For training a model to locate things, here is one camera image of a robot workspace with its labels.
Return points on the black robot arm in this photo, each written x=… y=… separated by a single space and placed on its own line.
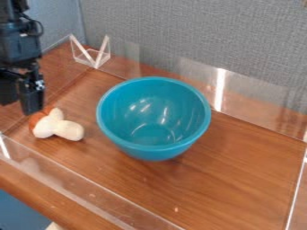
x=13 y=11

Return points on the blue plastic bowl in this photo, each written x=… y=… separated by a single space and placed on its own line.
x=154 y=116

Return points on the clear acrylic front barrier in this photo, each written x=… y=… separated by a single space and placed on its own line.
x=95 y=198

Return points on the brown white plush mushroom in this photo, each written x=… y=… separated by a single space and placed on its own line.
x=50 y=123

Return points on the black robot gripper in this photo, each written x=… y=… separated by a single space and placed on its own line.
x=21 y=50

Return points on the clear acrylic corner bracket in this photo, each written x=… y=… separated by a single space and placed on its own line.
x=91 y=57

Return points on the clear acrylic back barrier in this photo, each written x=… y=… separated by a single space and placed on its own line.
x=269 y=105

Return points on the clear acrylic barrier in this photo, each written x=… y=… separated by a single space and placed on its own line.
x=269 y=105
x=95 y=198

